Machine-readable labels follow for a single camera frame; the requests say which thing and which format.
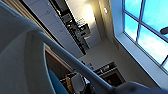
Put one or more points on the blue sofa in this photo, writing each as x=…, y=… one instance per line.
x=56, y=85

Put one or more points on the large window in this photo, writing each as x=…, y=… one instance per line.
x=146, y=40

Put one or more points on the white kitchen counter cabinets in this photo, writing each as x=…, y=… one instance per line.
x=50, y=23

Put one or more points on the white wall cabinets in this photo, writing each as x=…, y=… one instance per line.
x=95, y=31

